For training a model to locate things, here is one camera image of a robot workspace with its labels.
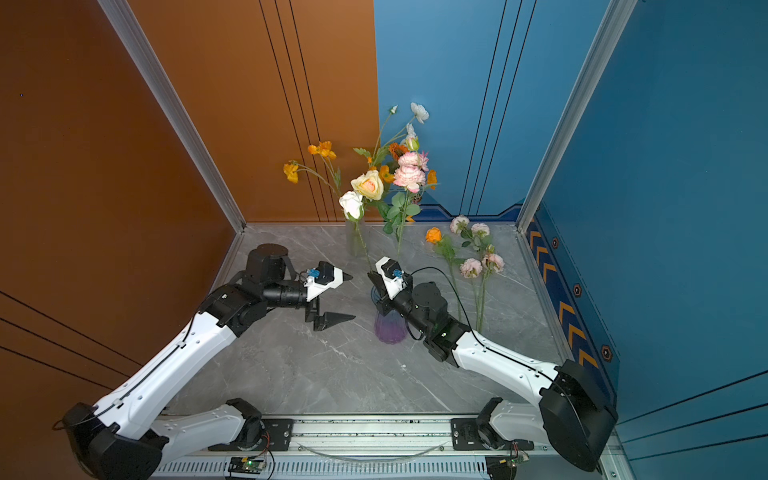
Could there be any purple glass vase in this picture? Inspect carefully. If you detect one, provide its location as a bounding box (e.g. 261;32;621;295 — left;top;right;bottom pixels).
371;287;408;345

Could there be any clear ribbed glass vase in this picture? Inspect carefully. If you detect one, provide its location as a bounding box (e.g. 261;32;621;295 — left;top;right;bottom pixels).
345;218;366;258

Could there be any white rose bud stem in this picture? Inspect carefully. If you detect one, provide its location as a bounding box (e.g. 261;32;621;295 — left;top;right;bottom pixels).
339;190;374;271

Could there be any cream white rose stem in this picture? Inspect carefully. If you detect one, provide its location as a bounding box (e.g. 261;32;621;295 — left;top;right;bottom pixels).
350;169;385;206

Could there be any bright pink rose stem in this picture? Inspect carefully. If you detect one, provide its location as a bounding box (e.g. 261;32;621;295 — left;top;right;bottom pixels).
384;151;431;254

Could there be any orange poppy flower stem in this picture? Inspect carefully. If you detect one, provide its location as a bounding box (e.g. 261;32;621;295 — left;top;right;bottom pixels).
282;140;346;199

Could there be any orange gerbera flower stem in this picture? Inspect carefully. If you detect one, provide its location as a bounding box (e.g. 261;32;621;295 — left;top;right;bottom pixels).
387;142;410;162

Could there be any white ranunculus flower stem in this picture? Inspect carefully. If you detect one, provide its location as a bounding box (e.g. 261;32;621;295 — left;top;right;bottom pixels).
373;102;430;154

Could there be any single orange ranunculus stem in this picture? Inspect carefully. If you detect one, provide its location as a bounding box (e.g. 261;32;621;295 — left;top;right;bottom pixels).
425;227;461;304

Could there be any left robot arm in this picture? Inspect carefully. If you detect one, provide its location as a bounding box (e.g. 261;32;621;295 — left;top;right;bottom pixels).
54;243;353;479

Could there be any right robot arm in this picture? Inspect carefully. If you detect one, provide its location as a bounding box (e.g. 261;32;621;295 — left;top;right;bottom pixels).
367;260;618;472

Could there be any pink rose flower stem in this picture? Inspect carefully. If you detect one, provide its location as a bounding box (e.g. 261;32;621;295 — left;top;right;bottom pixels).
450;215;505;332

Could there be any green circuit board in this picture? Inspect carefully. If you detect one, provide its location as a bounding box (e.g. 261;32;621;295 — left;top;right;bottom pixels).
227;456;268;476

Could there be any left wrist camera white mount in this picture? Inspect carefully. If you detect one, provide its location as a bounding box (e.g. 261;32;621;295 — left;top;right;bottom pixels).
304;261;341;302

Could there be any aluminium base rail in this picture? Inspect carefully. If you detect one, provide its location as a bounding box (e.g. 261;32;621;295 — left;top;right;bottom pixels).
153;414;634;479

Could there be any aluminium corner post left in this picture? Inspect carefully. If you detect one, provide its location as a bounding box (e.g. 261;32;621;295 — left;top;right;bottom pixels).
98;0;247;234

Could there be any aluminium corner post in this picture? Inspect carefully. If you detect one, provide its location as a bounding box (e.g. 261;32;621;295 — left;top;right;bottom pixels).
98;0;247;234
516;0;637;235

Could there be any aluminium corner post right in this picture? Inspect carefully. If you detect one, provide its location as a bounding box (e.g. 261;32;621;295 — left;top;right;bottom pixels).
516;0;637;235

